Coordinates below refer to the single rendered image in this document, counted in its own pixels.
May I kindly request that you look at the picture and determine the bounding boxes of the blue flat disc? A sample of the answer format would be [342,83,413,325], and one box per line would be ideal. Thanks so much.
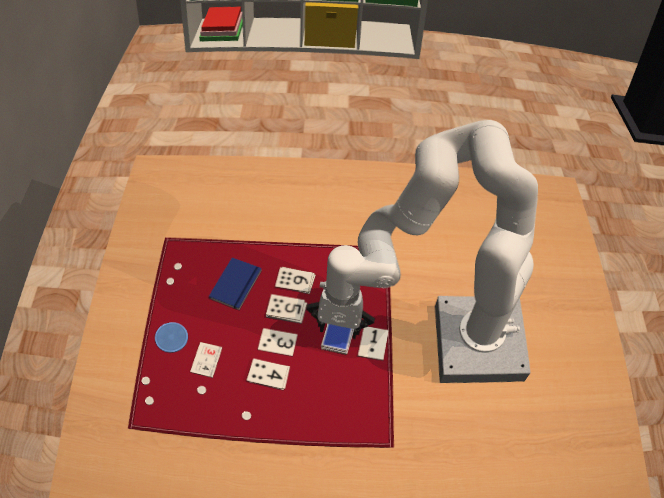
[155,322,188,353]

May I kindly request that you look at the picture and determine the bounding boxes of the dark red cloth mat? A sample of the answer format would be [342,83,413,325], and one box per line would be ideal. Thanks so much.
[133,241,389,443]
[128,237,394,447]

